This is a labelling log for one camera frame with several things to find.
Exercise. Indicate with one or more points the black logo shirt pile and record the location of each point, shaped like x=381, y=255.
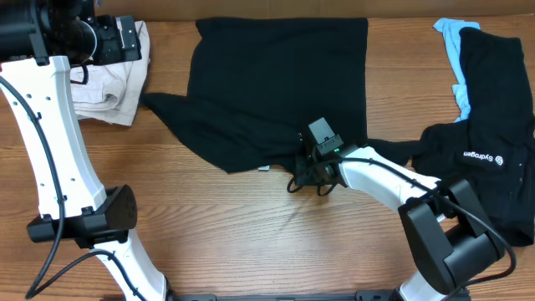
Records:
x=494, y=147

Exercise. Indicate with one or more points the folded beige trousers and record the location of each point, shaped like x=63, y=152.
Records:
x=113, y=91

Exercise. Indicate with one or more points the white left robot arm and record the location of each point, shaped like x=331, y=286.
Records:
x=41, y=41

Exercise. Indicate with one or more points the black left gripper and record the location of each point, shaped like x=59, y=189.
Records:
x=126, y=38

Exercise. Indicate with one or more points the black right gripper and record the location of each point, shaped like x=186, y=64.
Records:
x=302, y=165

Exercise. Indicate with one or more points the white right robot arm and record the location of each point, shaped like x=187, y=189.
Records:
x=450, y=237

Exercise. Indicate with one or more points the light blue garment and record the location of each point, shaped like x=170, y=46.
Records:
x=450, y=30

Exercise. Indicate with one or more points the black t-shirt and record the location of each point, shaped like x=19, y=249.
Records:
x=255, y=85

